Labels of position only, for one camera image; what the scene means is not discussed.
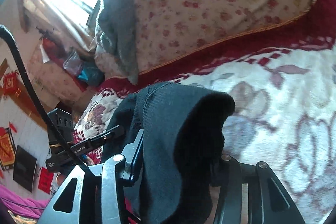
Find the black knit pants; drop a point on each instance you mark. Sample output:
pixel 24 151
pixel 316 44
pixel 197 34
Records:
pixel 182 138

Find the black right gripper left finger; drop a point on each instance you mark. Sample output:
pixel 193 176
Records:
pixel 120 171

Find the operator left hand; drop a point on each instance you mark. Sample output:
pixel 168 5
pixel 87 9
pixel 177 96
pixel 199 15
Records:
pixel 60 178

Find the grey fleece blanket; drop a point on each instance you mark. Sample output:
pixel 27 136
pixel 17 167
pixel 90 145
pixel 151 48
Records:
pixel 116 27

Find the teal plastic bag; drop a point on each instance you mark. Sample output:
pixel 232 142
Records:
pixel 90 74

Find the white red floral plush blanket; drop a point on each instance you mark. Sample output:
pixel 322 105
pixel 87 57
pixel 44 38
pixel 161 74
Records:
pixel 282 131

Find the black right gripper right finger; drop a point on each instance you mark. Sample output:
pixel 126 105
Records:
pixel 232 206

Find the red paper wall decoration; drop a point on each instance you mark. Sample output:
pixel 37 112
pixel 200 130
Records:
pixel 10 84

